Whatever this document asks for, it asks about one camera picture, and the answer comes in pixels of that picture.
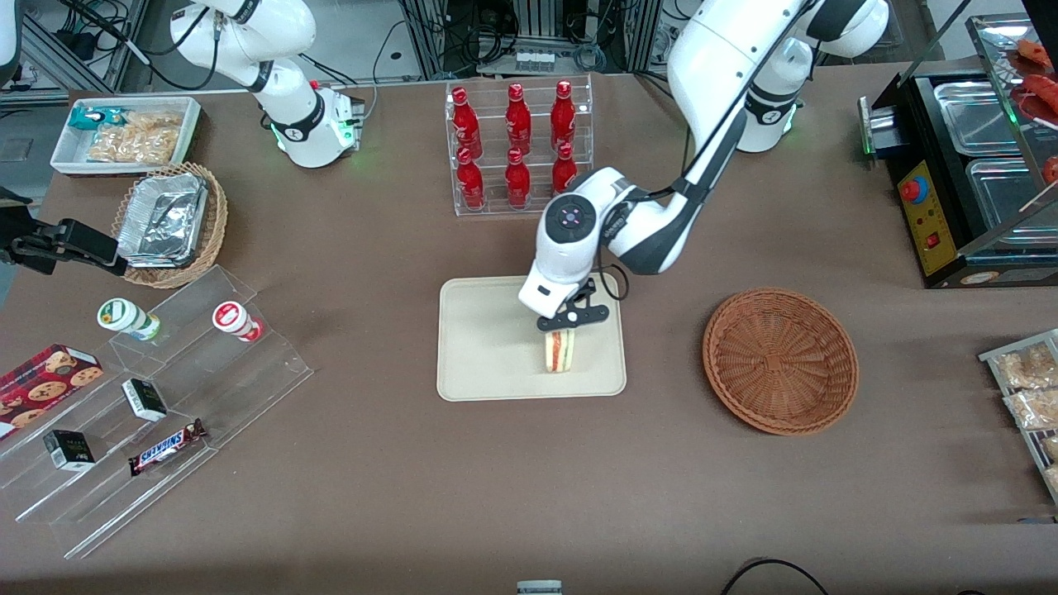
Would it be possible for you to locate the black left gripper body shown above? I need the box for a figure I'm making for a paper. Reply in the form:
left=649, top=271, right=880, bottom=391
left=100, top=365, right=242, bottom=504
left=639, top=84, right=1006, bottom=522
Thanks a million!
left=537, top=279, right=611, bottom=333

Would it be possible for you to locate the triangle sandwich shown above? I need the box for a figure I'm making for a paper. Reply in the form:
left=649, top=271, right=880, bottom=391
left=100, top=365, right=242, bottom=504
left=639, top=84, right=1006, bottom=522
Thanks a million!
left=543, top=329, right=582, bottom=374

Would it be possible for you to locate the beige plastic tray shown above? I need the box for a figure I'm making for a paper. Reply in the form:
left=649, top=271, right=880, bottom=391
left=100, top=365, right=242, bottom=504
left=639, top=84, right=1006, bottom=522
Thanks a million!
left=436, top=273, right=627, bottom=402

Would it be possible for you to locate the oval light wicker basket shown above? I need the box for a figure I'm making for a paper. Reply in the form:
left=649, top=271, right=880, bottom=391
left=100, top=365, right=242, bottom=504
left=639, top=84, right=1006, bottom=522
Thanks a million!
left=112, top=162, right=229, bottom=289

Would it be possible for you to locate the round brown wicker basket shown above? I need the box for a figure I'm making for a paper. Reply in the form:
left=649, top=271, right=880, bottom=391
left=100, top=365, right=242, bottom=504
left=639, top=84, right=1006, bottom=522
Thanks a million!
left=703, top=287, right=860, bottom=436

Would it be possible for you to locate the metal pastry tray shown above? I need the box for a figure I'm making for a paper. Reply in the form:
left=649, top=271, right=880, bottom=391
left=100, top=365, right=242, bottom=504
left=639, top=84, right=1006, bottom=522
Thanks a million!
left=979, top=329, right=1058, bottom=505

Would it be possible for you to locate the aluminium foil container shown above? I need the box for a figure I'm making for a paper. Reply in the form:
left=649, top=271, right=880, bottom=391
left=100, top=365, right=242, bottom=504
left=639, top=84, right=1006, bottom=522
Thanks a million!
left=117, top=188, right=205, bottom=269
left=131, top=172, right=209, bottom=199

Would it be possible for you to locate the green lid yogurt cup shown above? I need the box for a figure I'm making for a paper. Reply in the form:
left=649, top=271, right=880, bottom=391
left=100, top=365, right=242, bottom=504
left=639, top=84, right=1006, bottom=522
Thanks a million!
left=97, top=297, right=162, bottom=341

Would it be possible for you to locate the white rectangular snack bin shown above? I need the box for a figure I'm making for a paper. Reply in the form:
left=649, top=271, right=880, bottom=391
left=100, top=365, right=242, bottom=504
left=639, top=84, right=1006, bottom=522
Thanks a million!
left=50, top=97, right=202, bottom=177

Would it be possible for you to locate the clear bag of crackers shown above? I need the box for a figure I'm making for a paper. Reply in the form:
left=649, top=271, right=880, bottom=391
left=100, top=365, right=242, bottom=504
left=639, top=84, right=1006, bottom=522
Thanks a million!
left=112, top=111, right=183, bottom=135
left=87, top=126, right=181, bottom=164

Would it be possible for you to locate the green snack packet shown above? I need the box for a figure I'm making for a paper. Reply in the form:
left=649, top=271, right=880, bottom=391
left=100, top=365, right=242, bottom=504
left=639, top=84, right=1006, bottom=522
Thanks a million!
left=68, top=106, right=129, bottom=131

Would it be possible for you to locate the clear acrylic bottle rack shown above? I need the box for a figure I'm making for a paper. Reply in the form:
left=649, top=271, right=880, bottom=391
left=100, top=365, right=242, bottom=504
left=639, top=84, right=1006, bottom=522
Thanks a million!
left=445, top=74, right=594, bottom=217

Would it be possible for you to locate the red cola bottle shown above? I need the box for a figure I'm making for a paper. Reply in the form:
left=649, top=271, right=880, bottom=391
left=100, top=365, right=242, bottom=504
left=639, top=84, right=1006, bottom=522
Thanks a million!
left=505, top=147, right=531, bottom=207
left=552, top=142, right=579, bottom=196
left=456, top=147, right=486, bottom=210
left=506, top=83, right=532, bottom=155
left=551, top=80, right=576, bottom=150
left=451, top=87, right=483, bottom=158

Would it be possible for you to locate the red cookie box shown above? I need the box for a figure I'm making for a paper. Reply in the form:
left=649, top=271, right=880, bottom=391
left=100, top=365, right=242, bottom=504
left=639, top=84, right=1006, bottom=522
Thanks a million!
left=0, top=344, right=104, bottom=440

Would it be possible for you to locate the red lid yogurt cup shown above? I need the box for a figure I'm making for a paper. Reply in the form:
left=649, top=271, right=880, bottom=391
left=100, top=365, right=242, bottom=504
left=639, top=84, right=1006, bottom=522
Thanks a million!
left=212, top=301, right=264, bottom=343

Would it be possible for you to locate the small black white box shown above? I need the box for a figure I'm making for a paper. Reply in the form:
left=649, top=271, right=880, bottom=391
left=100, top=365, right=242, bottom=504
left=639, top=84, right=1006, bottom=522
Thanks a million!
left=122, top=378, right=168, bottom=422

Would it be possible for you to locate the small black green box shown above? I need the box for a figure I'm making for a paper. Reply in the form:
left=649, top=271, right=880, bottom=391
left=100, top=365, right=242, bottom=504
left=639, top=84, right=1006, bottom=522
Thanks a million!
left=43, top=430, right=96, bottom=472

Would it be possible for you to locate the clear acrylic stepped display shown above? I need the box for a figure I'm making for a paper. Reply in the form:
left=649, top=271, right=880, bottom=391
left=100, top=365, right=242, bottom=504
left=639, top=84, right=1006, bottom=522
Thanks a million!
left=0, top=264, right=315, bottom=560

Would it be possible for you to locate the Snickers chocolate bar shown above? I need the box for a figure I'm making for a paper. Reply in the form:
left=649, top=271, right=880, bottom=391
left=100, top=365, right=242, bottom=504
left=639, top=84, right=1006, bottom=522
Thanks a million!
left=128, top=418, right=207, bottom=477

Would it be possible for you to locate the black food warmer machine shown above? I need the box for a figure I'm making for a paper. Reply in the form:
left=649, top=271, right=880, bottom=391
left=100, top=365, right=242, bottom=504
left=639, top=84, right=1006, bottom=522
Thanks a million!
left=860, top=12, right=1058, bottom=290

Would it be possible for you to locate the steel warmer pan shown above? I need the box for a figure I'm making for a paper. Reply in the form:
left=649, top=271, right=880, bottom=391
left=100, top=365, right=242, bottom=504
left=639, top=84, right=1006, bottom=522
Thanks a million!
left=934, top=79, right=1027, bottom=155
left=965, top=157, right=1058, bottom=234

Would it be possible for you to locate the red food in warmer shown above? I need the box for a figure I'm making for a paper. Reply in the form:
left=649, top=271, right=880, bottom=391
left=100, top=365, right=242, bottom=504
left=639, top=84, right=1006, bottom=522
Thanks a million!
left=1013, top=37, right=1058, bottom=184

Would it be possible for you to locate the black right wrist mount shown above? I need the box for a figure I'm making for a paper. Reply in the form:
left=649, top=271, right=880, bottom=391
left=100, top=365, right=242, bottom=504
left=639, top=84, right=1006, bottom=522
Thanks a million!
left=0, top=188, right=63, bottom=267

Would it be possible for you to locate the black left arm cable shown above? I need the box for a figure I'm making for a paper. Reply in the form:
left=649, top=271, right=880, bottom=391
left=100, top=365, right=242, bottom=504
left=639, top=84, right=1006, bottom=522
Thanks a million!
left=595, top=0, right=815, bottom=302

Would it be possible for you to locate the aluminium frame rack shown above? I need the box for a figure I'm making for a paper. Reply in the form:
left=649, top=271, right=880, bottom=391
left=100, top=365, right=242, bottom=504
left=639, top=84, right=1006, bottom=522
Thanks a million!
left=397, top=0, right=662, bottom=77

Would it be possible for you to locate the black loop cable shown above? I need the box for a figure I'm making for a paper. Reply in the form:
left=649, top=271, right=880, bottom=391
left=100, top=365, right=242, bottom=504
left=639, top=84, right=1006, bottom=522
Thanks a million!
left=719, top=559, right=829, bottom=595

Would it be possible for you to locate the thin black table cable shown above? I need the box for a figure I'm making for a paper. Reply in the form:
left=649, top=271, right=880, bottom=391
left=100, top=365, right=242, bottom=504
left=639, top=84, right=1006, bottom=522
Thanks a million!
left=298, top=17, right=414, bottom=117

